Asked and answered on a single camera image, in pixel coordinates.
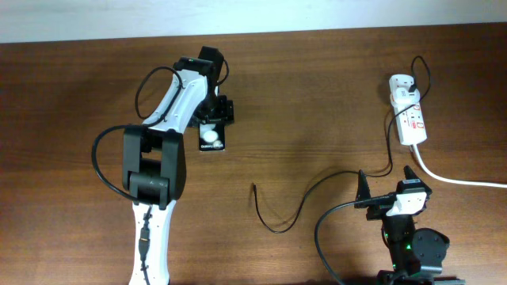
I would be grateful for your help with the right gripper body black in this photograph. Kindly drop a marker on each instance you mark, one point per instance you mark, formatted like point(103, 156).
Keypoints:
point(379, 210)

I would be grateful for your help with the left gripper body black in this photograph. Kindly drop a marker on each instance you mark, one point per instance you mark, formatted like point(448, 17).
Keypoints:
point(214, 108)

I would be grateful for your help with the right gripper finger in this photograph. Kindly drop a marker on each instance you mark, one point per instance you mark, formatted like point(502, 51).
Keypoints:
point(409, 174)
point(363, 190)

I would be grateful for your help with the black smartphone with white circles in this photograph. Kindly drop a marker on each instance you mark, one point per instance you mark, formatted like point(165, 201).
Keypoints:
point(212, 137)

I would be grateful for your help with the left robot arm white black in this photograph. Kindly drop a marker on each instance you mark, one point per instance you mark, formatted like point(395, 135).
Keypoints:
point(154, 165)

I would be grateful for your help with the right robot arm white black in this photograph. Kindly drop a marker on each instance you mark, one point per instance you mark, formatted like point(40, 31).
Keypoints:
point(417, 255)

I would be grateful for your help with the white USB charger plug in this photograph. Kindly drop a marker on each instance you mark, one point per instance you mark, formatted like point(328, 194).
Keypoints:
point(402, 97)

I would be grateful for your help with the white power strip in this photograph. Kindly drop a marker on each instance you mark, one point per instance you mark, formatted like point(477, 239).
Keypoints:
point(409, 119)

